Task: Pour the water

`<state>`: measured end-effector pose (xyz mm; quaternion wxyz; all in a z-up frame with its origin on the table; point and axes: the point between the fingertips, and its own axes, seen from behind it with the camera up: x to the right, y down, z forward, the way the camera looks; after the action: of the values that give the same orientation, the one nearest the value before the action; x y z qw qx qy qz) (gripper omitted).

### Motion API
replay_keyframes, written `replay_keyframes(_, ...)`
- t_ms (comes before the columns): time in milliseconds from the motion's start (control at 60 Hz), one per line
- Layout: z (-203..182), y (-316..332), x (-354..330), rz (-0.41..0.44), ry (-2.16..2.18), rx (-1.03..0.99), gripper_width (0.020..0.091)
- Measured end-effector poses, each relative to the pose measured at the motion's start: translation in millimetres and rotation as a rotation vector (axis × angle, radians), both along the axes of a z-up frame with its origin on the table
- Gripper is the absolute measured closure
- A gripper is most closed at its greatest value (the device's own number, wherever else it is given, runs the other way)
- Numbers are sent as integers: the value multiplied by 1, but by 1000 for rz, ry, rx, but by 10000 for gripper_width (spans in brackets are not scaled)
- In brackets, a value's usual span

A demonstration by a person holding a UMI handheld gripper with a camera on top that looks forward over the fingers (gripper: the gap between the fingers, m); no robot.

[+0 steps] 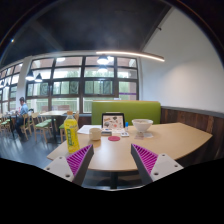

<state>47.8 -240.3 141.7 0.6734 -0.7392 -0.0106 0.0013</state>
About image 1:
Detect person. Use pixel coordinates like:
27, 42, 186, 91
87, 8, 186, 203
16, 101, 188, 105
14, 96, 30, 139

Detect light wooden dining table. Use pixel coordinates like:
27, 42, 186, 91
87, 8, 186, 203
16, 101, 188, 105
39, 110, 68, 144

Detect cream paper cup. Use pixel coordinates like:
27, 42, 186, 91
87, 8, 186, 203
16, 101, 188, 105
88, 127, 103, 141

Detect green upholstered bench backrest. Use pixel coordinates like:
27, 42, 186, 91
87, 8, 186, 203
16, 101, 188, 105
91, 100, 162, 127

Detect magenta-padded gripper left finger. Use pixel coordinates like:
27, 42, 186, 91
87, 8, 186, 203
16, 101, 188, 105
44, 143, 95, 187

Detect long curved light strip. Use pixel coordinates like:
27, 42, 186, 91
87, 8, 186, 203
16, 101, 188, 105
95, 50, 166, 63

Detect white ceramic bowl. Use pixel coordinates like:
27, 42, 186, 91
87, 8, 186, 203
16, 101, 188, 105
131, 118, 154, 133

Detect wooden green-seated chairs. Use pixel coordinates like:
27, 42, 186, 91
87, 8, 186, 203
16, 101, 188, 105
0, 111, 81, 144

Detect white open booklet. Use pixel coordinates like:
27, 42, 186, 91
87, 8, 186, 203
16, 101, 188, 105
77, 124, 103, 136

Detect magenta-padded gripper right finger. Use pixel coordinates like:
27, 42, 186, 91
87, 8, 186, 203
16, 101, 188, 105
130, 143, 185, 186

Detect black tablet with pictures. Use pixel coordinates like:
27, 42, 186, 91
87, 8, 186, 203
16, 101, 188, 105
101, 112, 126, 132

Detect yellow drink bottle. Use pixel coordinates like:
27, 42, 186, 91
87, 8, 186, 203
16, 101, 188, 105
63, 110, 81, 154

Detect dark pendant ceiling lamps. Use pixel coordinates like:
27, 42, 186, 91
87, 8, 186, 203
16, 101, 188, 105
25, 54, 111, 83

